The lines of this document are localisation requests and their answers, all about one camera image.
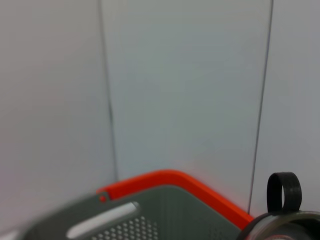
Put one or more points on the glass teacup with black sleeve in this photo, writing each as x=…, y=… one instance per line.
x=292, y=192

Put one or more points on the grey-green perforated storage bin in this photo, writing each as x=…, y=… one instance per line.
x=175, y=212

